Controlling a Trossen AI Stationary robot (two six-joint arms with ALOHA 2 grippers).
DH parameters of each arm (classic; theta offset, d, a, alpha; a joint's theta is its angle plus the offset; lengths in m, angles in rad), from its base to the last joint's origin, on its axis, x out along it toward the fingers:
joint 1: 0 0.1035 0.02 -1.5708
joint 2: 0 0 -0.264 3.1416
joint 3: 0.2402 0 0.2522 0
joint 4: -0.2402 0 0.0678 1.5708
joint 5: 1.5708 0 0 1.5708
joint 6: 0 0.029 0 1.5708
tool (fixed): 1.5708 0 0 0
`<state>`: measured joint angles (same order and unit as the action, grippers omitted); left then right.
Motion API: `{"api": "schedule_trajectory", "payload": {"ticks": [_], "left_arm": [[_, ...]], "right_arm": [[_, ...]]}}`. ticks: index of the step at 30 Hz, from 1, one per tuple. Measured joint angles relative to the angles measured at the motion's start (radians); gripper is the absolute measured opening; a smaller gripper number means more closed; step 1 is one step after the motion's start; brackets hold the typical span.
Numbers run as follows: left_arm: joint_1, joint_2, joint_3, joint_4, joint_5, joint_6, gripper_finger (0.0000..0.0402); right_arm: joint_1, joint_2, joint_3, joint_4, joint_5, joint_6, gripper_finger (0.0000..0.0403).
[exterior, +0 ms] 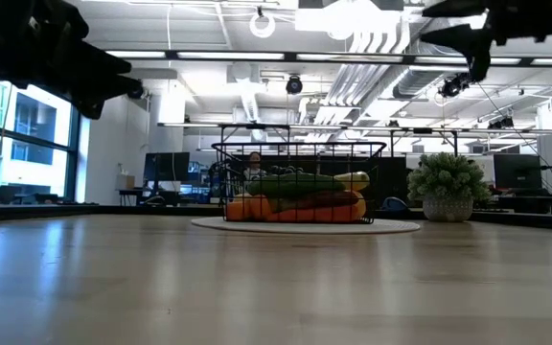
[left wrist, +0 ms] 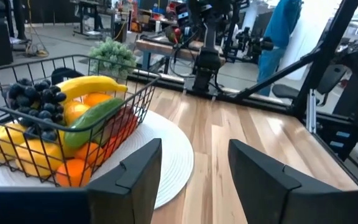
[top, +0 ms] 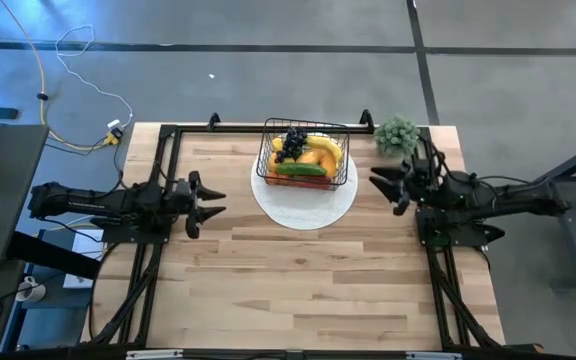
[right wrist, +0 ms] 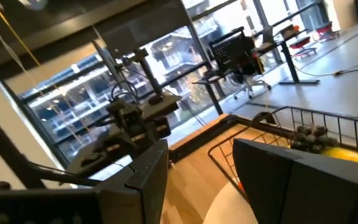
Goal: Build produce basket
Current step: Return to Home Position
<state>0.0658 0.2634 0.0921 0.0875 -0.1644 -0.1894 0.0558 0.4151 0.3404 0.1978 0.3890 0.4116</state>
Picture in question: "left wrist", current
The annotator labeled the wooden background workbench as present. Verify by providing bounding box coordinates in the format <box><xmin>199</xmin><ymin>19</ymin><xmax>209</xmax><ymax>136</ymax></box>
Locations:
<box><xmin>134</xmin><ymin>39</ymin><xmax>226</xmax><ymax>75</ymax></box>

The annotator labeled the red chili pepper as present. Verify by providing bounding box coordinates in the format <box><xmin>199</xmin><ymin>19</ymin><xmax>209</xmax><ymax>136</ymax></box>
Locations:
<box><xmin>96</xmin><ymin>105</ymin><xmax>139</xmax><ymax>150</ymax></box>

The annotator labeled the black frame bracket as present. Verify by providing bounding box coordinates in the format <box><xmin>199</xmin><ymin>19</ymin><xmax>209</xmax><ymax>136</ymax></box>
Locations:
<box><xmin>50</xmin><ymin>67</ymin><xmax>85</xmax><ymax>85</ymax></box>

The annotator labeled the black office chair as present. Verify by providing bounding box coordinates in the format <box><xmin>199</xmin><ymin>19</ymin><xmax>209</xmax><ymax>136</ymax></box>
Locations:
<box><xmin>271</xmin><ymin>63</ymin><xmax>349</xmax><ymax>106</ymax></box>

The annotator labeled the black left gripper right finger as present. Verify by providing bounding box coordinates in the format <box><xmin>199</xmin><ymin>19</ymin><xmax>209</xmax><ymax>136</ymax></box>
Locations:
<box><xmin>227</xmin><ymin>138</ymin><xmax>358</xmax><ymax>224</ymax></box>

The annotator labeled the green faux potted plant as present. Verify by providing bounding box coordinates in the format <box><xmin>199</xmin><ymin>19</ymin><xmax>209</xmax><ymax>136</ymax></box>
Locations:
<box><xmin>88</xmin><ymin>37</ymin><xmax>137</xmax><ymax>80</ymax></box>

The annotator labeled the green cucumber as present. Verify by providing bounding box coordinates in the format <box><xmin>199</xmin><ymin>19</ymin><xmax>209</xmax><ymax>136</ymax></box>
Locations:
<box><xmin>63</xmin><ymin>98</ymin><xmax>126</xmax><ymax>149</ymax></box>

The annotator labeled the orange carrot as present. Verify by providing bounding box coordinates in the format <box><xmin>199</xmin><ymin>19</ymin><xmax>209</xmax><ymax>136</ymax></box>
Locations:
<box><xmin>55</xmin><ymin>136</ymin><xmax>121</xmax><ymax>189</ymax></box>

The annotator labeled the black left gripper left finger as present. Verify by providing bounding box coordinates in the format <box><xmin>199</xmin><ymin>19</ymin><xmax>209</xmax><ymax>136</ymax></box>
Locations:
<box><xmin>0</xmin><ymin>138</ymin><xmax>163</xmax><ymax>224</ymax></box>

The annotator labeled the person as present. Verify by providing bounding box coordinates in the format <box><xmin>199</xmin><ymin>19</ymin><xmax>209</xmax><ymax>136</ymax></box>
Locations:
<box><xmin>256</xmin><ymin>0</ymin><xmax>303</xmax><ymax>96</ymax></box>

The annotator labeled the dark purple grape bunch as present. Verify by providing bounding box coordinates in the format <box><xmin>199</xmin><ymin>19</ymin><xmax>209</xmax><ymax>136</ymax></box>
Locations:
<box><xmin>1</xmin><ymin>77</ymin><xmax>68</xmax><ymax>142</ymax></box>

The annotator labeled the white round woven placemat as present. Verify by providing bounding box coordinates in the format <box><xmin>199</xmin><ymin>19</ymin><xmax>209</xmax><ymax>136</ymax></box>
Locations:
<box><xmin>0</xmin><ymin>110</ymin><xmax>195</xmax><ymax>210</ymax></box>

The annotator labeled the black wire basket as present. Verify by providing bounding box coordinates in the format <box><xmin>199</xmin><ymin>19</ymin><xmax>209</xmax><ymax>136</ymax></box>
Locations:
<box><xmin>0</xmin><ymin>54</ymin><xmax>162</xmax><ymax>189</ymax></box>

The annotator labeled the yellow coiled cable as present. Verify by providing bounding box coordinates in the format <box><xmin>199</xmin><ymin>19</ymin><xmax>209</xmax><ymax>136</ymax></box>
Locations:
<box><xmin>25</xmin><ymin>0</ymin><xmax>50</xmax><ymax>58</ymax></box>

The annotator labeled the round orange fruit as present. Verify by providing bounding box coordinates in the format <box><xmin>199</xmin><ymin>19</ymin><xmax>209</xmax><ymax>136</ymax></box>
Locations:
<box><xmin>81</xmin><ymin>92</ymin><xmax>114</xmax><ymax>108</ymax></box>

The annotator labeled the yellow banana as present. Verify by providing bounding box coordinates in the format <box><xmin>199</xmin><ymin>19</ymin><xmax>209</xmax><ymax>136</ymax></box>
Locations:
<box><xmin>56</xmin><ymin>75</ymin><xmax>129</xmax><ymax>105</ymax></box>

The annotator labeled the black aluminium table frame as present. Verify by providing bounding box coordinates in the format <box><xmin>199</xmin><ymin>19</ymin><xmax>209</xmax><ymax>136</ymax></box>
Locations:
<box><xmin>126</xmin><ymin>0</ymin><xmax>358</xmax><ymax>190</ymax></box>

